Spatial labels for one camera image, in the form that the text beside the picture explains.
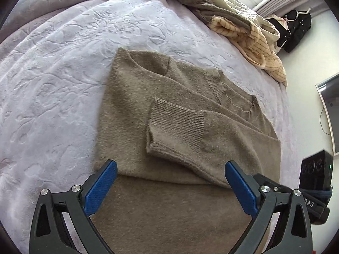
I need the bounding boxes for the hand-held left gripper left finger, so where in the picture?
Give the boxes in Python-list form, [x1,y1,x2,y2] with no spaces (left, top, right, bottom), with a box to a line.
[29,159,118,254]

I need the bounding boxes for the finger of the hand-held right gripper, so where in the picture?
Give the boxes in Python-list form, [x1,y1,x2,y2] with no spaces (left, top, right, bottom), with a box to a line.
[252,173,295,192]

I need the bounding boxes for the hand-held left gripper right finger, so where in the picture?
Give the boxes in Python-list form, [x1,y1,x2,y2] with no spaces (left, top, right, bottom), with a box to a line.
[225,160,314,254]

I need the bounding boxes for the brown knit sweater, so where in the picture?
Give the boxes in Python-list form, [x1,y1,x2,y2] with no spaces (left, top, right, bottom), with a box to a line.
[90,48,282,254]

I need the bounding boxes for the white framed monitor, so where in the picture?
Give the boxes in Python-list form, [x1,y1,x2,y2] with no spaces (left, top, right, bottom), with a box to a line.
[315,74,339,156]

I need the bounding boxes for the lavender embossed blanket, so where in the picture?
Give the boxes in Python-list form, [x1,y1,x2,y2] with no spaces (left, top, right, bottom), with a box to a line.
[0,0,302,254]

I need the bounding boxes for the black garment on hanger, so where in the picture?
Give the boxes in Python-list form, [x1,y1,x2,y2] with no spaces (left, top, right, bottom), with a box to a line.
[273,8,312,53]

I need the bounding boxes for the olive knit garment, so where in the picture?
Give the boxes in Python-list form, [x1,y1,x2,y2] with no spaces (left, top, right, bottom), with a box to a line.
[160,0,252,29]

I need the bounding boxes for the thin black cable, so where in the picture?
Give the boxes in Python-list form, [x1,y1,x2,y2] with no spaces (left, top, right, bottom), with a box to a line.
[319,108,332,136]

